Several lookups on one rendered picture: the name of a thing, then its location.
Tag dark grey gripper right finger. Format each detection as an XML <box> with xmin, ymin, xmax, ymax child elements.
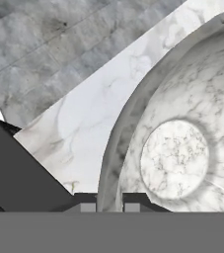
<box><xmin>122</xmin><ymin>192</ymin><xmax>171</xmax><ymax>213</ymax></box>

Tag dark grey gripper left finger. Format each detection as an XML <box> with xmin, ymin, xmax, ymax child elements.
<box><xmin>0</xmin><ymin>117</ymin><xmax>98</xmax><ymax>213</ymax></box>

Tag white marble bowl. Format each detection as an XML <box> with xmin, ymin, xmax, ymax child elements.
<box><xmin>96</xmin><ymin>6</ymin><xmax>224</xmax><ymax>213</ymax></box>

